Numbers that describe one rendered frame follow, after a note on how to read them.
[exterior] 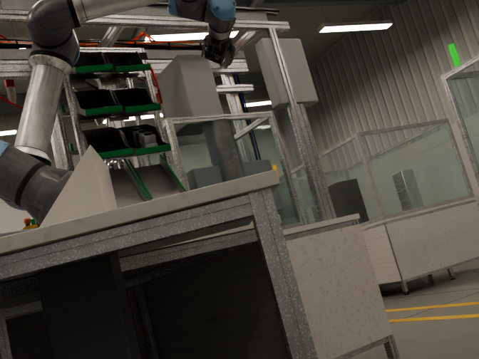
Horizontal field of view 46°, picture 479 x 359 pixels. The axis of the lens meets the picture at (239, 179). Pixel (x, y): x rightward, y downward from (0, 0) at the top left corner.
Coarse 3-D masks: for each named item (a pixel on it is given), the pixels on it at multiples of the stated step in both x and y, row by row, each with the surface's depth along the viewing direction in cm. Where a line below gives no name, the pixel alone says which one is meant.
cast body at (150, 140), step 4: (144, 132) 203; (148, 132) 203; (140, 136) 205; (144, 136) 202; (148, 136) 202; (152, 136) 203; (144, 140) 202; (148, 140) 202; (152, 140) 203; (144, 144) 203; (148, 144) 202; (152, 144) 202; (156, 144) 203
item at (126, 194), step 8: (128, 168) 206; (112, 176) 207; (120, 176) 207; (128, 176) 208; (120, 184) 202; (128, 184) 203; (136, 184) 200; (120, 192) 198; (128, 192) 198; (136, 192) 199; (144, 192) 192; (120, 200) 194; (128, 200) 194; (136, 200) 195; (144, 200) 193
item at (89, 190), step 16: (96, 160) 130; (80, 176) 125; (96, 176) 125; (64, 192) 124; (80, 192) 124; (96, 192) 124; (112, 192) 145; (64, 208) 123; (80, 208) 124; (96, 208) 124; (112, 208) 137; (48, 224) 123
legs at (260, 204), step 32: (256, 192) 107; (128, 224) 105; (160, 224) 105; (192, 224) 105; (256, 224) 106; (0, 256) 102; (32, 256) 102; (64, 256) 103; (96, 256) 107; (288, 256) 105; (64, 288) 121; (96, 288) 122; (288, 288) 104; (64, 320) 120; (96, 320) 120; (128, 320) 129; (288, 320) 103; (64, 352) 119; (96, 352) 119; (128, 352) 119; (288, 352) 106
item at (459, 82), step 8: (472, 64) 497; (464, 72) 505; (472, 72) 498; (448, 80) 523; (456, 80) 515; (464, 80) 507; (472, 80) 499; (456, 88) 516; (464, 88) 508; (472, 88) 501; (456, 96) 518; (464, 96) 510; (472, 96) 502; (456, 104) 519; (464, 104) 511; (472, 104) 503; (464, 112) 512; (472, 112) 505; (464, 120) 514; (472, 120) 506; (472, 128) 508; (472, 136) 509; (472, 144) 511
